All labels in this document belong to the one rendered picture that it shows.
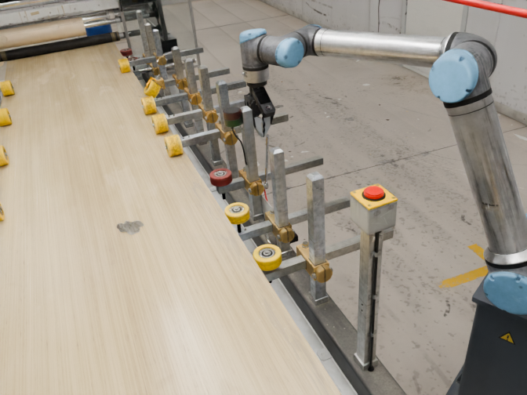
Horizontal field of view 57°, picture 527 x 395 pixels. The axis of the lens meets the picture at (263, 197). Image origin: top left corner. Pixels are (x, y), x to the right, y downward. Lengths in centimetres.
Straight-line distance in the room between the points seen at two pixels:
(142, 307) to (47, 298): 27
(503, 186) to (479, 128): 17
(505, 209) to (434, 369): 106
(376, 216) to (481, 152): 43
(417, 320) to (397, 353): 22
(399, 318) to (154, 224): 134
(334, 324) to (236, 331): 37
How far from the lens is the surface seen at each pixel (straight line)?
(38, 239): 167
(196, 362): 113
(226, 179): 174
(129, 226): 156
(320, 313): 147
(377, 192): 100
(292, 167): 186
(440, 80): 129
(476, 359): 193
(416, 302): 253
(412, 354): 231
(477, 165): 135
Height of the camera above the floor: 176
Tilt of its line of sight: 32 degrees down
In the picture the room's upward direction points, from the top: 6 degrees counter-clockwise
